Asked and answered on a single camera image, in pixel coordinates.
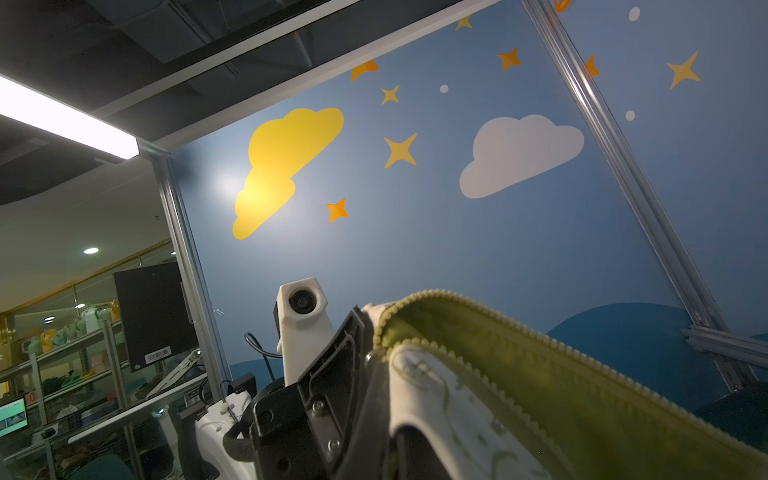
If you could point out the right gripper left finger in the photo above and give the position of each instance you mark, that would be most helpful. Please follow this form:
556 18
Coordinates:
367 447

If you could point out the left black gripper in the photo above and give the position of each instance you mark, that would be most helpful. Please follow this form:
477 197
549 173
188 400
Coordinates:
301 431

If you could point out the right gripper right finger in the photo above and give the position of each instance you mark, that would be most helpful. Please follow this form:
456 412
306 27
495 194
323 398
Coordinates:
415 458

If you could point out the cream green-lined hooded jacket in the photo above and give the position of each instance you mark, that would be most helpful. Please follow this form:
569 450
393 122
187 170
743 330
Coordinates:
496 399

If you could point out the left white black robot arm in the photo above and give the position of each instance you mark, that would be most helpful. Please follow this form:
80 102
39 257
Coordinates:
201 436

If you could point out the black monitor screen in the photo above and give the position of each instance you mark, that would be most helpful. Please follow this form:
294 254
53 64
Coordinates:
154 314

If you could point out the metal storage shelf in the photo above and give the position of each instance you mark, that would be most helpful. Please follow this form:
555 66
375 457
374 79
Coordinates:
75 386

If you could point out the ceiling light strip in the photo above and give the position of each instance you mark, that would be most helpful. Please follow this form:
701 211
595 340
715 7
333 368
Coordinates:
25 105

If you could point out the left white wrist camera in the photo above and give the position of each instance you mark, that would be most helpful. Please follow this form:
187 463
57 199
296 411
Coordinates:
305 329

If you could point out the left aluminium frame post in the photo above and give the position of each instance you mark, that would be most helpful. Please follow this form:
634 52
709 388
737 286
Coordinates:
659 229

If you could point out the rear aluminium frame bar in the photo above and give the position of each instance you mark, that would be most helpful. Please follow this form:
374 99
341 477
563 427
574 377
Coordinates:
748 350

